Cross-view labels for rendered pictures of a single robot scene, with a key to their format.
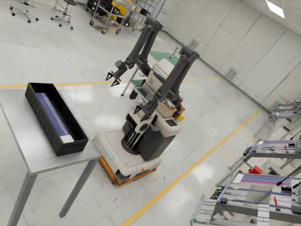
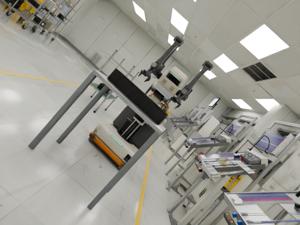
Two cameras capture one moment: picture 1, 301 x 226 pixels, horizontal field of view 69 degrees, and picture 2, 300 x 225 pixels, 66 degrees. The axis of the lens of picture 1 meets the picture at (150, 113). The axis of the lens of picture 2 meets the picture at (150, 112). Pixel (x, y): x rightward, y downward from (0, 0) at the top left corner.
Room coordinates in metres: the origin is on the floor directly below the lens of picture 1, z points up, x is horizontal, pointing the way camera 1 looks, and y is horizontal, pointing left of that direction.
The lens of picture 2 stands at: (-0.74, 1.14, 0.96)
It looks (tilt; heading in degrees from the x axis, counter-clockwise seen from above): 4 degrees down; 337
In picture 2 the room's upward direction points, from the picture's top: 42 degrees clockwise
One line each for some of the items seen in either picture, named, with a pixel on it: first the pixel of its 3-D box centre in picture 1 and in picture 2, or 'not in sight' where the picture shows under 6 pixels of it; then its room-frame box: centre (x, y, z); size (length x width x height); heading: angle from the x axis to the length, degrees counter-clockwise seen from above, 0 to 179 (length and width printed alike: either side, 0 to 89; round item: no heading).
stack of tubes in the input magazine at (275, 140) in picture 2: not in sight; (272, 143); (1.54, -1.47, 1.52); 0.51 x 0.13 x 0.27; 157
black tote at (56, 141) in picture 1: (54, 115); (138, 97); (1.11, 0.52, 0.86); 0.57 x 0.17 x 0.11; 60
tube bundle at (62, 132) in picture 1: (53, 118); not in sight; (1.11, 0.52, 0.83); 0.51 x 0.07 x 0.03; 60
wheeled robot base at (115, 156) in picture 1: (127, 152); (118, 143); (2.07, -0.03, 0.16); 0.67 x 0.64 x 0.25; 150
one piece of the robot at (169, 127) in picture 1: (149, 126); (141, 119); (2.15, -0.08, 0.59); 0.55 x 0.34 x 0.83; 60
